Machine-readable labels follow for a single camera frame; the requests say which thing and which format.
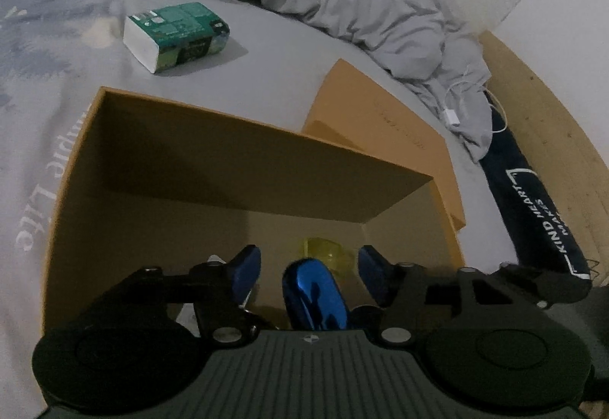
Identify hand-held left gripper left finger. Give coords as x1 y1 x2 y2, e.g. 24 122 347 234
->
101 244 263 346

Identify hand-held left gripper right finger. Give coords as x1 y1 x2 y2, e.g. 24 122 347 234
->
357 245 549 346

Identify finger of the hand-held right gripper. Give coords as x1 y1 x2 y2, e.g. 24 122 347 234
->
499 262 593 306

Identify blue electric shaver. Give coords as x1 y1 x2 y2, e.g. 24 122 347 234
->
282 258 351 332

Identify brown cardboard box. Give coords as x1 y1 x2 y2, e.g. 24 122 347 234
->
42 86 467 335

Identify yellow snack packet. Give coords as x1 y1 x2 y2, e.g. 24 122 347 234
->
298 236 356 277

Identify white remote control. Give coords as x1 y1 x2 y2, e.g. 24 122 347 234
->
176 254 253 330

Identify navy printed cloth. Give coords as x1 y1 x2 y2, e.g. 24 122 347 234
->
478 107 593 281

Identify brown cardboard box lid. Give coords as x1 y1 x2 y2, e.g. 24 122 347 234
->
301 58 467 232

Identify green tissue pack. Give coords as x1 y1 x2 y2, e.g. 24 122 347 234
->
123 2 232 74

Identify wooden bed frame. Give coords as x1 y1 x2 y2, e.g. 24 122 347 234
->
478 30 609 289

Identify white charging cable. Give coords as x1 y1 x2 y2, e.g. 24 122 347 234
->
442 66 508 135

